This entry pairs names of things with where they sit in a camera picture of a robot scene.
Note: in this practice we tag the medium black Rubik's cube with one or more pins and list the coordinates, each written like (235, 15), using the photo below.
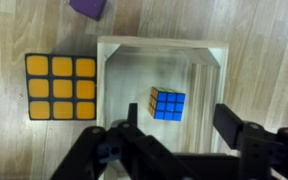
(62, 87)

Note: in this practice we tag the purple cube block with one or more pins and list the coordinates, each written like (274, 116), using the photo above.
(89, 7)

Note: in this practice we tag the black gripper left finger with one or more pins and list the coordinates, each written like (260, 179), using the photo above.
(132, 115)

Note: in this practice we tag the light wooden crate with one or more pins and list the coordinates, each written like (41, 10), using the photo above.
(100, 83)

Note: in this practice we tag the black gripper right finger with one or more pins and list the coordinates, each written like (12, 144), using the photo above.
(227, 125)

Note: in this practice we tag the small Rubik's cube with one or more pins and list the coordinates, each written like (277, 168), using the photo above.
(169, 106)

